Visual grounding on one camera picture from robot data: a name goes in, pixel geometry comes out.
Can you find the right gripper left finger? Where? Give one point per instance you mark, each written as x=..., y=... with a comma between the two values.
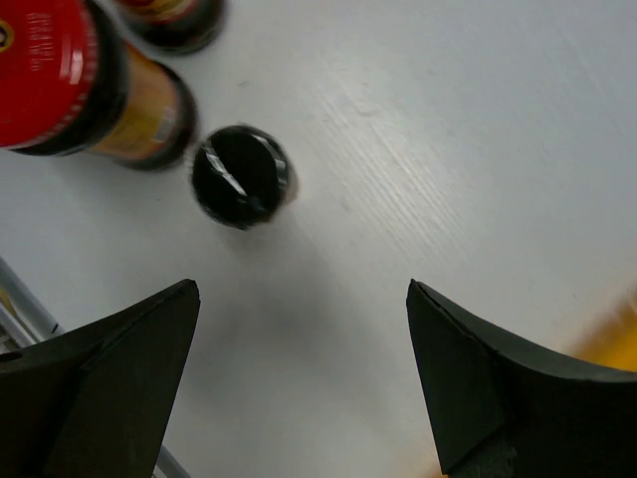
x=96, y=401

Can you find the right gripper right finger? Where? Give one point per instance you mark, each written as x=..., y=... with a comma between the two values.
x=522, y=393

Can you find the black-cap pepper bottle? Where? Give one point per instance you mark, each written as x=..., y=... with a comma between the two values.
x=241, y=177

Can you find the red-lid sauce jar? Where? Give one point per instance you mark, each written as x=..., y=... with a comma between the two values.
x=71, y=83
x=176, y=27

